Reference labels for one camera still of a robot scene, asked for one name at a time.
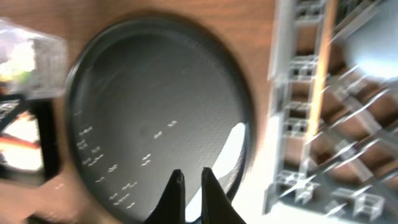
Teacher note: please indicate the wooden chopstick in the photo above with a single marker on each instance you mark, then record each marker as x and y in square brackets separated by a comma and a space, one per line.
[326, 33]

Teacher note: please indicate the light blue cup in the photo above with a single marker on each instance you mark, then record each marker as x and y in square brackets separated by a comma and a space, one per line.
[373, 47]

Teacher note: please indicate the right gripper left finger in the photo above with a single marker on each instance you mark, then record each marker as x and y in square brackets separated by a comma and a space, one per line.
[171, 206]

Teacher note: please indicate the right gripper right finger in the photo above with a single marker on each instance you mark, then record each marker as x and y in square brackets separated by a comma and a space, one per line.
[215, 206]

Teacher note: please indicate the white rice pile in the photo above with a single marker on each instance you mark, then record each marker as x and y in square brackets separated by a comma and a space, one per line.
[23, 125]

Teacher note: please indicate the black rectangular tray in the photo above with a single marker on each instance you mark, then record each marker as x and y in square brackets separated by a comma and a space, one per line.
[43, 111]

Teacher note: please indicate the grey dishwasher rack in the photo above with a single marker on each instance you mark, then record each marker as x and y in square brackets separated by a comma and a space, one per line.
[348, 170]

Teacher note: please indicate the orange carrot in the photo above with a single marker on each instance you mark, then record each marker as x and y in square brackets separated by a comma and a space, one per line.
[11, 142]

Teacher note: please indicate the yellow green snack wrapper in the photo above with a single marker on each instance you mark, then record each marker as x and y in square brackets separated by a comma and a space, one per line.
[17, 61]

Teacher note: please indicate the clear plastic bin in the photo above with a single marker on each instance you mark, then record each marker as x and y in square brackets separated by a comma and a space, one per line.
[51, 54]

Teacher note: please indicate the round black serving tray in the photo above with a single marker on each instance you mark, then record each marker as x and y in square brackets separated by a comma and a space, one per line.
[147, 96]

